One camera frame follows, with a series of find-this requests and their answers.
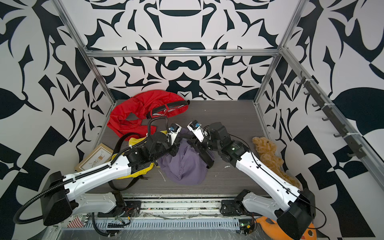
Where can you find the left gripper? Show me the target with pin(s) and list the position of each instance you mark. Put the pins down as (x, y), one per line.
(173, 151)

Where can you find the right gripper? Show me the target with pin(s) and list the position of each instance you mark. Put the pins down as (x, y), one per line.
(197, 144)

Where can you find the purple trousers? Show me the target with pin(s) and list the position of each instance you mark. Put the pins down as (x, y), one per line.
(186, 168)

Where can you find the yellow trousers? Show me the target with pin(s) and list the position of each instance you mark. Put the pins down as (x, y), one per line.
(142, 164)

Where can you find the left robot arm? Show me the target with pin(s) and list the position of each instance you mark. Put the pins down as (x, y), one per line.
(64, 196)

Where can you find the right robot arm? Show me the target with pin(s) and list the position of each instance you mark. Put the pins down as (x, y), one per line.
(293, 209)

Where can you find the black belt in red trousers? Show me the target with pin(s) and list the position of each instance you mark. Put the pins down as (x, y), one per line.
(169, 110)

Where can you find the red trousers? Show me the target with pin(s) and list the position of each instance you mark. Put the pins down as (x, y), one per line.
(127, 117)

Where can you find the brown teddy bear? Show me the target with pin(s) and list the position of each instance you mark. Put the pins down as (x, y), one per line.
(267, 152)

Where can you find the framed picture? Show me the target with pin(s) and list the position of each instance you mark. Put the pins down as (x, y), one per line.
(100, 155)

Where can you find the orange monster plush toy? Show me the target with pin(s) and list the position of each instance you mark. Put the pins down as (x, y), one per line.
(272, 229)

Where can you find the striped printed card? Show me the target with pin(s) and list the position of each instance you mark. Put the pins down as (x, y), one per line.
(75, 221)

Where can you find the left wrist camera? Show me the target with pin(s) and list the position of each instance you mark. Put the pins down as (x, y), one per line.
(173, 132)

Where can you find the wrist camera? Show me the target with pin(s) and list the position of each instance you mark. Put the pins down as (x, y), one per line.
(196, 128)
(173, 132)

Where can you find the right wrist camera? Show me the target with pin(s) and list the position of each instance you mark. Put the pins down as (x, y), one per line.
(196, 128)

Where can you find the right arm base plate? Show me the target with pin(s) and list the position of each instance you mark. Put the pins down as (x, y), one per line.
(230, 208)

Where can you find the white cable duct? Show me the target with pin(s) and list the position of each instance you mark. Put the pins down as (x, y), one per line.
(175, 224)

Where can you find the black coat hook rail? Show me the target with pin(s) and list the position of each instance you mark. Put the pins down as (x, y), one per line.
(334, 116)

